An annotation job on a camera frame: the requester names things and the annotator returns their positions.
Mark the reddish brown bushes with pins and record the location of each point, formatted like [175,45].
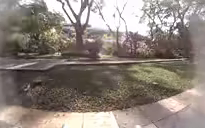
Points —
[146,46]

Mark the thin bare tree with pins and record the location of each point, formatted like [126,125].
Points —
[117,30]

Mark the grey asphalt road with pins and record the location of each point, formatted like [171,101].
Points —
[20,63]

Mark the trees with sparse foliage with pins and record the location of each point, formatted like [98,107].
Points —
[170,20]

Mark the large bare tree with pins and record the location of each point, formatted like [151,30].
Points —
[79,30]

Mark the grey concrete kerb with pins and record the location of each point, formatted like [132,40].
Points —
[123,62]

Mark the pale paved slab path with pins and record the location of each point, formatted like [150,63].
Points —
[96,120]

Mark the grass patch with fallen leaves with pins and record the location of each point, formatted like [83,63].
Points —
[100,85]

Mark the green leafy bushes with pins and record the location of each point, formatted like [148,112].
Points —
[40,33]

